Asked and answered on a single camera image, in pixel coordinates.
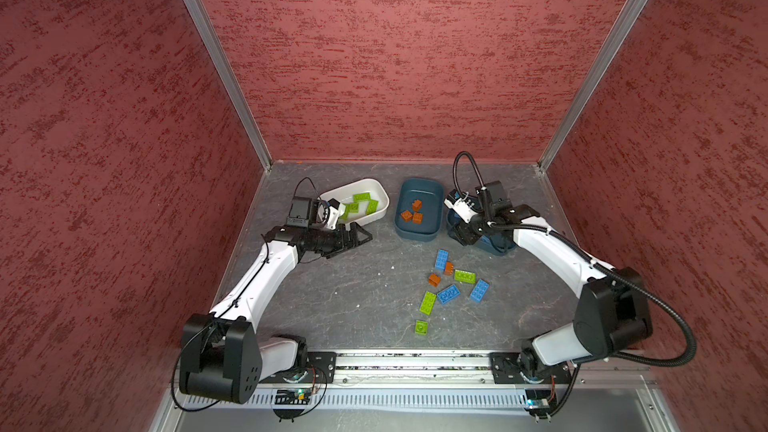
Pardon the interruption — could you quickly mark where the blue studded lego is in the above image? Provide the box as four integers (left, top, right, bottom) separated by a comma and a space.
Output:
435, 249, 449, 272

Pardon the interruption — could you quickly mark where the small green lego bottom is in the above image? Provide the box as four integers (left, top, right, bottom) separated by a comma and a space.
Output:
414, 320, 429, 336

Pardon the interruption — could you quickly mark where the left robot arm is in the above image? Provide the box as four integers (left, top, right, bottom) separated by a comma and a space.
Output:
171, 196, 373, 404

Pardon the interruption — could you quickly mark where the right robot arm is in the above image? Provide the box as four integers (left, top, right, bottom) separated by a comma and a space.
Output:
444, 182, 653, 380

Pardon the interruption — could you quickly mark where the right teal container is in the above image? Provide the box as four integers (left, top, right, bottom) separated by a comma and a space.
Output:
446, 195, 516, 256

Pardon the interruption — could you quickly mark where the teal container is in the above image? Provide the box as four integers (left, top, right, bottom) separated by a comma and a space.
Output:
394, 178, 445, 242
446, 195, 516, 256

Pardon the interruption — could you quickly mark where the white container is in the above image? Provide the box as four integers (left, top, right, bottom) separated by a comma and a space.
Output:
320, 178, 390, 226

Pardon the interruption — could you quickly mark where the middle teal container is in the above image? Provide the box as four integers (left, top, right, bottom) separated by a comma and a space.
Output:
394, 178, 445, 242

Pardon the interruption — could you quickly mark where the left circuit board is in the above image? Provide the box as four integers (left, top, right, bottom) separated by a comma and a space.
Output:
273, 389, 313, 408

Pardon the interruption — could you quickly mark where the circuit board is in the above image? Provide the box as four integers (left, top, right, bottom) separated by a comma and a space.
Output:
523, 389, 557, 416
273, 389, 313, 408

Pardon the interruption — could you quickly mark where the right circuit board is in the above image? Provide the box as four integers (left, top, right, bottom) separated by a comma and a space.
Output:
523, 389, 557, 416

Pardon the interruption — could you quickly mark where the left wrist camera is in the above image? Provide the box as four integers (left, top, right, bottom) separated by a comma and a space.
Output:
320, 199, 346, 231

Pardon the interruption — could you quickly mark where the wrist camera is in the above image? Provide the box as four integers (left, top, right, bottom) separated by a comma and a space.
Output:
444, 189, 479, 224
320, 199, 346, 231

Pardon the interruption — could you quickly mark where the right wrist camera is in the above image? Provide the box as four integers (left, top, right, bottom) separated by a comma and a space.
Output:
444, 189, 479, 224

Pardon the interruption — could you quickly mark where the aluminium rail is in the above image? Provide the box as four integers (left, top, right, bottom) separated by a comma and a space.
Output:
170, 347, 658, 390

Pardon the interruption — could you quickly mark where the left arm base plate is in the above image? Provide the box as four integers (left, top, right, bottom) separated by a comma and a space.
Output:
279, 351, 338, 385

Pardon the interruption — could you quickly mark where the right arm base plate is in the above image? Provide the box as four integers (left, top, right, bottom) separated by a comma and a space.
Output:
488, 352, 572, 385

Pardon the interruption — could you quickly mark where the right black cable conduit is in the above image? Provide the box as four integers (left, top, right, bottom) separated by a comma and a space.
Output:
452, 151, 698, 368

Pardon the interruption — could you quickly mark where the left frame post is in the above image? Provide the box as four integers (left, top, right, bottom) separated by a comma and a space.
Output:
182, 0, 273, 173

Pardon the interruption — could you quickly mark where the frame post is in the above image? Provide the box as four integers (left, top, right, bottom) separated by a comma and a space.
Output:
538, 0, 649, 175
182, 0, 273, 173

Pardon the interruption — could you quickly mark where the right frame post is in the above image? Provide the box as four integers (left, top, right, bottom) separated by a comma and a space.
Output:
538, 0, 649, 175

